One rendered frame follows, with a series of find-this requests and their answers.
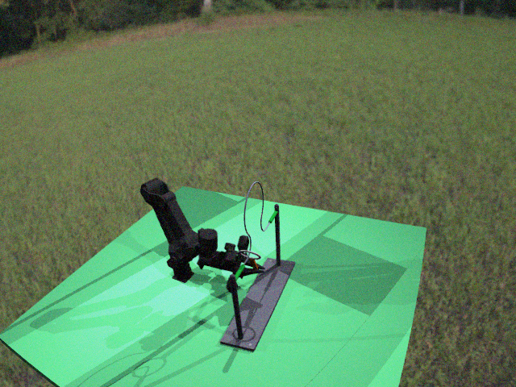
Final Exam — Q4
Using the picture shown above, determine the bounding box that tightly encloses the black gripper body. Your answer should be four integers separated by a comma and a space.
214, 235, 249, 293

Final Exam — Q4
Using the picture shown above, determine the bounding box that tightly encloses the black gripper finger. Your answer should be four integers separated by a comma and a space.
240, 267, 264, 279
243, 252, 265, 270

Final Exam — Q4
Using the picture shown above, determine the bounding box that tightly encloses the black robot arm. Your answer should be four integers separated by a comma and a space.
140, 178, 238, 283

